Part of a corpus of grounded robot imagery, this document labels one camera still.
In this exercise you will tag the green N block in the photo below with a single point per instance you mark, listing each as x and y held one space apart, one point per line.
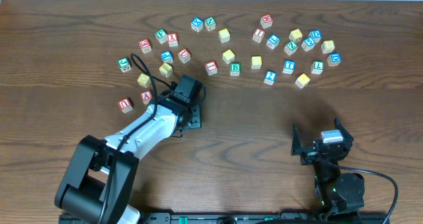
210 23

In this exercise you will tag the blue X block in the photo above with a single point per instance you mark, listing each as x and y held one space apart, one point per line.
197 24

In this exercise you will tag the red U block lower left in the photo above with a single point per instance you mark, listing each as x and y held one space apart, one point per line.
125 105

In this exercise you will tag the blue T block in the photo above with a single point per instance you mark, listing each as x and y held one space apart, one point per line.
289 67

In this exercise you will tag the red u block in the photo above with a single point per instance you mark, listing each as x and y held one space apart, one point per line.
125 105
184 55

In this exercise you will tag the green L block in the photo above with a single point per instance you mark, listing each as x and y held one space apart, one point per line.
317 67

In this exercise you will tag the green J block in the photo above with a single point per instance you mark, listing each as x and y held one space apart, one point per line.
124 65

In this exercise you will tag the blue D block upper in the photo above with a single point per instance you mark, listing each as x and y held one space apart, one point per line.
315 35

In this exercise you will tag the red A block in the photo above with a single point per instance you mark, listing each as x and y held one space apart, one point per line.
146 96

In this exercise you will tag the red I block right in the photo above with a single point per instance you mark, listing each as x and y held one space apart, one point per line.
258 35

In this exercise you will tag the red I block centre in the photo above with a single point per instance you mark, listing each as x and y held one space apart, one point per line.
211 68

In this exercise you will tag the yellow 8 block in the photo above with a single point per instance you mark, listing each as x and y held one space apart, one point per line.
327 46

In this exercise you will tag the blue D block right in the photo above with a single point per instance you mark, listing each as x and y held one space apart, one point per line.
334 59

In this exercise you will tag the blue L block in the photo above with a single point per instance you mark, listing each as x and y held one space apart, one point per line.
273 41

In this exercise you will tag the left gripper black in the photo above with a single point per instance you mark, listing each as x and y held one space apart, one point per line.
196 117

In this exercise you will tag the red block upper left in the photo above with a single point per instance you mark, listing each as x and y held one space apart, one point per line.
145 46

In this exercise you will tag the blue P block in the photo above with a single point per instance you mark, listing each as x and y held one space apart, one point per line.
167 57

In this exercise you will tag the green F block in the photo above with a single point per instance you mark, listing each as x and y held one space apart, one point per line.
161 35

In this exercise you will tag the green Z block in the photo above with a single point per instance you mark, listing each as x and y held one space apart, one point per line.
290 48

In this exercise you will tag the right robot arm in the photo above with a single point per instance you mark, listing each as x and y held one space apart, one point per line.
339 192

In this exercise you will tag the red Y block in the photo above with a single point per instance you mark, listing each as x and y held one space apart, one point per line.
172 39

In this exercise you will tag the blue 5 block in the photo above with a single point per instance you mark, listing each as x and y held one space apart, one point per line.
308 44

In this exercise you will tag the red U block upper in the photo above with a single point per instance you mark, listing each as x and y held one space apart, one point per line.
184 55

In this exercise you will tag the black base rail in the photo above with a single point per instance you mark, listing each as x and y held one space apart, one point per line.
245 218

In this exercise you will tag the red i block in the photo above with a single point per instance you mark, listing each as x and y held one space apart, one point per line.
211 68
258 35

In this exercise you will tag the blue 2 block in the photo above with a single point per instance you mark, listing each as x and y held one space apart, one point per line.
270 77

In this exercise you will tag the green B block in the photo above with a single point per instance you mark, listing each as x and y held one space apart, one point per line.
235 69

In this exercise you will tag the red H block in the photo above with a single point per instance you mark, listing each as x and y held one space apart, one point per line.
266 21

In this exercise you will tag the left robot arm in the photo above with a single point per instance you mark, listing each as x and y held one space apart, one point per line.
97 184

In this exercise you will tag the blue d block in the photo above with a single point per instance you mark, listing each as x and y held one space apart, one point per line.
315 35
334 59

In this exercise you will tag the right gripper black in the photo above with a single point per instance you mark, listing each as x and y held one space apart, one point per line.
320 150

